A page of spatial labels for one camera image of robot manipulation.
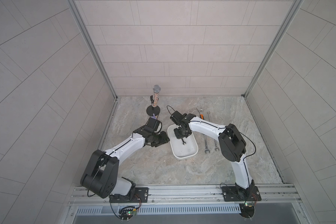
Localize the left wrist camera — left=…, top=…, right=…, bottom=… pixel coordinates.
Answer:
left=144, top=117, right=161, bottom=133

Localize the white storage box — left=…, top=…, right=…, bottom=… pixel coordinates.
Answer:
left=167, top=125, right=199, bottom=160

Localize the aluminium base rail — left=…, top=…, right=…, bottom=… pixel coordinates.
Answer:
left=68, top=184, right=301, bottom=216

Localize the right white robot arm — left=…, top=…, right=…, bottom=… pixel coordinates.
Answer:
left=170, top=112, right=253, bottom=189

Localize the left green circuit board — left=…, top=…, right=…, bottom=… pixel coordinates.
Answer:
left=119, top=206, right=138, bottom=221

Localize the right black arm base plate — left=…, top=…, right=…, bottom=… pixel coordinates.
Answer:
left=220, top=185, right=262, bottom=203

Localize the green circuit board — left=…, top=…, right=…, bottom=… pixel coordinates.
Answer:
left=119, top=206, right=138, bottom=221
left=239, top=204, right=255, bottom=219

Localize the orange handled adjustable wrench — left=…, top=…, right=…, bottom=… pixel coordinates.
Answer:
left=197, top=107, right=204, bottom=120

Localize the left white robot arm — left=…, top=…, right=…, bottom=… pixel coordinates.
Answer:
left=80, top=129, right=169, bottom=201

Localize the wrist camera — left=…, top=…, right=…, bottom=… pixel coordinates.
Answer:
left=170, top=111, right=196, bottom=126
left=144, top=117, right=161, bottom=133

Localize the silver combination wrench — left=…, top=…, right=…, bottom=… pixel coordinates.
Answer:
left=206, top=111, right=220, bottom=152

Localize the long silver wrench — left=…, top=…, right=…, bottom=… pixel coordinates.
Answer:
left=204, top=135, right=211, bottom=154

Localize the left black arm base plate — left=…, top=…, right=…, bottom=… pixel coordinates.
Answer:
left=109, top=187, right=149, bottom=203

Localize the right green circuit board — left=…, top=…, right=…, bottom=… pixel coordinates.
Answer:
left=239, top=204, right=255, bottom=219

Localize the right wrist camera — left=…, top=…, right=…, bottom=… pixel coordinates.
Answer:
left=170, top=111, right=196, bottom=126

